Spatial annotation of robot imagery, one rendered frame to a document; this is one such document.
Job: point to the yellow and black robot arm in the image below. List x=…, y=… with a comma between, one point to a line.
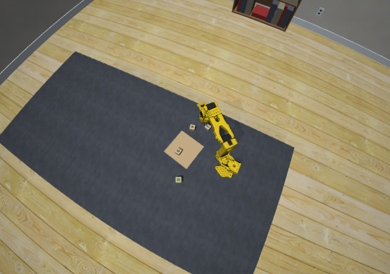
x=212, y=111

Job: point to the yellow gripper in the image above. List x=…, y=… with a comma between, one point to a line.
x=200, y=106

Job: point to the tan flat mat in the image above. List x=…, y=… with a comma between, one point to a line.
x=189, y=146

